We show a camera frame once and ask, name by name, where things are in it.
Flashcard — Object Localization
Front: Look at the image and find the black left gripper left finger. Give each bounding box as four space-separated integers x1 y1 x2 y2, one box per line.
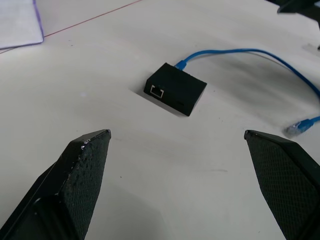
0 128 112 240

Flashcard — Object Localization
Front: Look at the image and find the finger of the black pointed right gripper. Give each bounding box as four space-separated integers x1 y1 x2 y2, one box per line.
265 0 320 31

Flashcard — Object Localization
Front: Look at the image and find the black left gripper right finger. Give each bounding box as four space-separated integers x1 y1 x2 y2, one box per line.
243 129 320 240

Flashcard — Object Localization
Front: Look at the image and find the small black network box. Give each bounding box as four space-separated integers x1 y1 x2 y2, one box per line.
143 62 208 118

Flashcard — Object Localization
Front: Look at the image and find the white sheet with purple edge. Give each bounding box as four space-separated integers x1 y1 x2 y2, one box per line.
0 0 45 50

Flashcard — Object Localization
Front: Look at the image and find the blue Ethernet cable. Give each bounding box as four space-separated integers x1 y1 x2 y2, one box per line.
174 48 320 137

